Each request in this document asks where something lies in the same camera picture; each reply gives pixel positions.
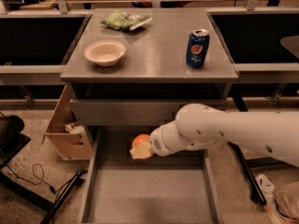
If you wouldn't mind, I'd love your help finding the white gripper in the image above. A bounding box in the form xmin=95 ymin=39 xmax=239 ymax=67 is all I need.
xmin=130 ymin=121 xmax=191 ymax=160

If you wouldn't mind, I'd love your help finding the orange fruit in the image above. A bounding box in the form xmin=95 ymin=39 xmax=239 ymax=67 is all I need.
xmin=132 ymin=134 xmax=150 ymax=147

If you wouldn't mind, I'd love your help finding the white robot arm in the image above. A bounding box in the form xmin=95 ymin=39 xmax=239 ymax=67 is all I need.
xmin=130 ymin=104 xmax=299 ymax=167

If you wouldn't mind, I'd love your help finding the open grey middle drawer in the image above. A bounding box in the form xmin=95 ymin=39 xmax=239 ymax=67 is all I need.
xmin=78 ymin=128 xmax=224 ymax=224

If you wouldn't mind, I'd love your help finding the grey drawer cabinet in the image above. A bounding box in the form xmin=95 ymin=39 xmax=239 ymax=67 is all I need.
xmin=60 ymin=7 xmax=240 ymax=166

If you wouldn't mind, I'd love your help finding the black stand leg left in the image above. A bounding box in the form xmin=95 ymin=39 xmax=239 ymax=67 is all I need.
xmin=40 ymin=170 xmax=87 ymax=224

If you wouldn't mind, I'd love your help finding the black stand leg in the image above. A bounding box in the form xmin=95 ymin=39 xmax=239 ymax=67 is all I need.
xmin=40 ymin=170 xmax=87 ymax=224
xmin=229 ymin=142 xmax=267 ymax=206

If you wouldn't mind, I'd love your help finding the cardboard box on floor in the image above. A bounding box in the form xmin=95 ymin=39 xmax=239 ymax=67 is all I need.
xmin=45 ymin=87 xmax=92 ymax=161

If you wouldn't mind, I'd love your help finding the white paper bowl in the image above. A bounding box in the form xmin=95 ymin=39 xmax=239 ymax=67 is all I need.
xmin=84 ymin=40 xmax=126 ymax=67

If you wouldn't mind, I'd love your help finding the blue Pepsi soda can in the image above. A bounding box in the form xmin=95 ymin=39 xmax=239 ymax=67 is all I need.
xmin=186 ymin=29 xmax=210 ymax=68

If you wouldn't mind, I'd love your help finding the black stand leg right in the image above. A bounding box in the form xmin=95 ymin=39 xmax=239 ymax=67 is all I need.
xmin=229 ymin=142 xmax=267 ymax=206

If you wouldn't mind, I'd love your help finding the white sneaker shoe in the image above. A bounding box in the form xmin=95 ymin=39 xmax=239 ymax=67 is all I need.
xmin=256 ymin=175 xmax=299 ymax=224

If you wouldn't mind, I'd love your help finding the black chair at left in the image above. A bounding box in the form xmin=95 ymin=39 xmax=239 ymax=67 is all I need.
xmin=0 ymin=115 xmax=31 ymax=169

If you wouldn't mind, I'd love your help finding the green chip bag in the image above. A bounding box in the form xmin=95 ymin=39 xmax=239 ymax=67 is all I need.
xmin=100 ymin=10 xmax=152 ymax=32

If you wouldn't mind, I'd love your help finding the black cable on floor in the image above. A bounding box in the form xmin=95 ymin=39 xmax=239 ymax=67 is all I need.
xmin=5 ymin=163 xmax=57 ymax=194

